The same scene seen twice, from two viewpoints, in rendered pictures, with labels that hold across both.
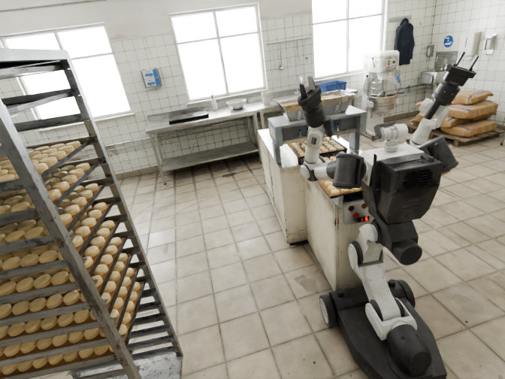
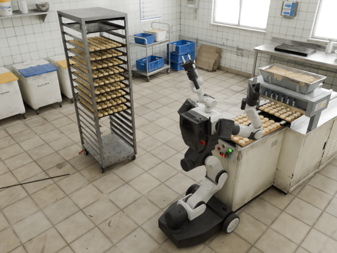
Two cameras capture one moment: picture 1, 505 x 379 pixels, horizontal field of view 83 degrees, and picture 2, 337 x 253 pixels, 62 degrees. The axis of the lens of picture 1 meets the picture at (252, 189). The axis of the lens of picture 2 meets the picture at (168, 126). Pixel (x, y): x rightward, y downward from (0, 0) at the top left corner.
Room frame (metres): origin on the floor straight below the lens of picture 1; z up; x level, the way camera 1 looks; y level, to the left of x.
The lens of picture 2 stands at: (-0.15, -2.11, 2.22)
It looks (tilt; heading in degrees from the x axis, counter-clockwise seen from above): 30 degrees down; 56
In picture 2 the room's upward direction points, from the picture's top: straight up
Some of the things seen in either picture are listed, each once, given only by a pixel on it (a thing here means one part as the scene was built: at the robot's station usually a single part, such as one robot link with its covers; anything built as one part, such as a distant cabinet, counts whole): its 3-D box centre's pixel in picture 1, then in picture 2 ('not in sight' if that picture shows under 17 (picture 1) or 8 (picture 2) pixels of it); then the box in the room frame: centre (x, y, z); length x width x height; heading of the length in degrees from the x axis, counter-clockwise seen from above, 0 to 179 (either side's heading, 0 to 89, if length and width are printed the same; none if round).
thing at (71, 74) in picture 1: (137, 244); (131, 92); (1.16, 0.59, 0.97); 0.03 x 0.03 x 1.70; 4
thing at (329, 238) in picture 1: (339, 223); (245, 162); (1.82, -0.62, 0.45); 0.70 x 0.34 x 0.90; 3
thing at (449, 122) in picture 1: (441, 117); not in sight; (4.46, -3.19, 0.32); 0.72 x 0.42 x 0.17; 15
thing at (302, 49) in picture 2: (188, 115); (295, 48); (4.62, 0.82, 0.93); 0.60 x 0.40 x 0.01; 101
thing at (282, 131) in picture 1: (315, 135); (284, 101); (2.33, -0.59, 1.01); 0.72 x 0.33 x 0.34; 93
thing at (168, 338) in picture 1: (116, 349); (120, 131); (1.11, 0.89, 0.33); 0.64 x 0.03 x 0.03; 94
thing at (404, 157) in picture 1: (395, 181); (201, 128); (1.15, -0.65, 1.10); 0.34 x 0.30 x 0.36; 93
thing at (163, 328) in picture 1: (111, 338); (119, 125); (1.11, 0.89, 0.42); 0.64 x 0.03 x 0.03; 94
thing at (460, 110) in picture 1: (470, 108); not in sight; (4.22, -3.45, 0.47); 0.72 x 0.42 x 0.17; 106
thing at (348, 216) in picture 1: (362, 210); (224, 149); (1.46, -0.64, 0.77); 0.24 x 0.04 x 0.14; 93
